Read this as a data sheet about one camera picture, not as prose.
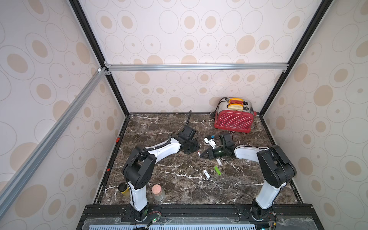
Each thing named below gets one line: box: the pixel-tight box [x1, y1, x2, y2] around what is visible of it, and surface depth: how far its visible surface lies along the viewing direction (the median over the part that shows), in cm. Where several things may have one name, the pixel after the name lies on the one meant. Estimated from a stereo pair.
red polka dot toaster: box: [213, 96, 257, 133], surface depth 102 cm
